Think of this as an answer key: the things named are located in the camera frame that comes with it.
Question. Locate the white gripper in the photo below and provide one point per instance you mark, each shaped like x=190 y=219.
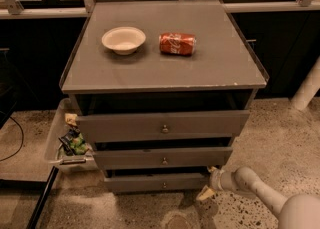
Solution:
x=217 y=178

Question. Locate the grey bottom drawer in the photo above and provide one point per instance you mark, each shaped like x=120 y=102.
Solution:
x=157 y=182

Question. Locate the grey drawer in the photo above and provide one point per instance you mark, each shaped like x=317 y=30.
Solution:
x=162 y=158
x=157 y=182
x=161 y=126

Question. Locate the grey top drawer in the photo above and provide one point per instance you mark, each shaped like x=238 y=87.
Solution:
x=161 y=126

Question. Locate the grey middle drawer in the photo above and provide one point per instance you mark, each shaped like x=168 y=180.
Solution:
x=162 y=158

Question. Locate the grey wooden drawer cabinet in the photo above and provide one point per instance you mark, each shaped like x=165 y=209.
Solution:
x=222 y=74

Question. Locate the red cola can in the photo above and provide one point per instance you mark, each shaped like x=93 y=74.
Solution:
x=177 y=43

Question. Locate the green snack bag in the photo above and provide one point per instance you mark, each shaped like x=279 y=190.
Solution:
x=73 y=143

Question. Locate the tan crumpled wrapper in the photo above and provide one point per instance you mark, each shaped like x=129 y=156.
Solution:
x=70 y=119

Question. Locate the clear plastic storage bin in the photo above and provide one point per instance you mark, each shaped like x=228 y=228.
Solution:
x=54 y=153

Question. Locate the white paper bowl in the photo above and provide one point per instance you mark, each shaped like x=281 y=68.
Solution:
x=123 y=40

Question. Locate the black floor bar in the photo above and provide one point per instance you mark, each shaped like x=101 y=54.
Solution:
x=42 y=199

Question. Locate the white pipe post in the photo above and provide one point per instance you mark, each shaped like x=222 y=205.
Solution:
x=308 y=88

